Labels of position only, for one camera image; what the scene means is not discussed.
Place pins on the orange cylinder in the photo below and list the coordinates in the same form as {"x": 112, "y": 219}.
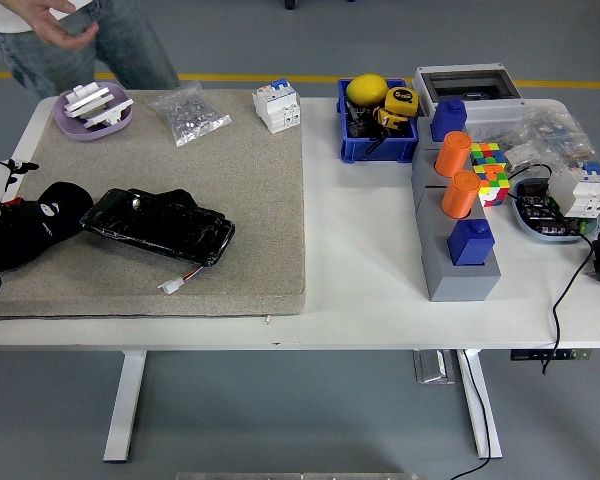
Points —
{"x": 460, "y": 195}
{"x": 452, "y": 155}

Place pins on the clear bags of parts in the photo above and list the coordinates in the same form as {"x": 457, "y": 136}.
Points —
{"x": 550, "y": 135}

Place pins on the clear bag of nuts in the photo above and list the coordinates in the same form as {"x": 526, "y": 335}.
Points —
{"x": 187, "y": 115}

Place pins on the metal floor plate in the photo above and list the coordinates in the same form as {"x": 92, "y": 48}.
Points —
{"x": 432, "y": 367}

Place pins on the grey-brown mat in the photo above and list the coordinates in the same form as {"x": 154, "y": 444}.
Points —
{"x": 205, "y": 175}

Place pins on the black film-wrapped panel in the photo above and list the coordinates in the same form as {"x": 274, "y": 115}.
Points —
{"x": 170, "y": 230}

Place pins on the white table leg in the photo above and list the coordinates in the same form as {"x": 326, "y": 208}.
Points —
{"x": 125, "y": 400}
{"x": 480, "y": 400}

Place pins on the person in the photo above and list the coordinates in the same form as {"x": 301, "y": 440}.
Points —
{"x": 125, "y": 45}

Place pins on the grey electrical enclosure box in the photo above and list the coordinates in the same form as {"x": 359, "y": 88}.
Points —
{"x": 495, "y": 107}

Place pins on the purple bowl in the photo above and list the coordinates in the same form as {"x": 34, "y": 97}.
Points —
{"x": 67, "y": 127}

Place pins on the dark brown tool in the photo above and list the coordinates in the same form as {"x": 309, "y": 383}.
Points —
{"x": 360, "y": 127}

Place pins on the grey block holder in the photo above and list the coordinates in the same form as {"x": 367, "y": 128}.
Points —
{"x": 460, "y": 285}

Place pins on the white circuit breaker blue lever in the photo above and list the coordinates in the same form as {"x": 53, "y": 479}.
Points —
{"x": 577, "y": 192}
{"x": 275, "y": 107}

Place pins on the black table control strip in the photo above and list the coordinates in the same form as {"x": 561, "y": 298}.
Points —
{"x": 550, "y": 355}

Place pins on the blue plastic bin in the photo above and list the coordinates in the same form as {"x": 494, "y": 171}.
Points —
{"x": 380, "y": 150}

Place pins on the light blue tray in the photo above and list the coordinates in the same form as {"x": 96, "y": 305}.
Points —
{"x": 530, "y": 227}

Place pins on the colourful puzzle cube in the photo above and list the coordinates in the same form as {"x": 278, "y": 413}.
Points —
{"x": 495, "y": 187}
{"x": 487, "y": 154}

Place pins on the white plastic bracket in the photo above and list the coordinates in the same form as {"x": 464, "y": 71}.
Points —
{"x": 107, "y": 112}
{"x": 85, "y": 100}

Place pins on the yellow ball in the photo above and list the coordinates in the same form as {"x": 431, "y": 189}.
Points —
{"x": 367, "y": 89}

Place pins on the person's hand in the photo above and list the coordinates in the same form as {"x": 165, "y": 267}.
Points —
{"x": 55, "y": 32}

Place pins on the dark circuit boards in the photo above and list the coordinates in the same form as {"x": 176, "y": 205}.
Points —
{"x": 540, "y": 212}

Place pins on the blue square block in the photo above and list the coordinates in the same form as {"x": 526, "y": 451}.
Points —
{"x": 470, "y": 245}
{"x": 447, "y": 120}

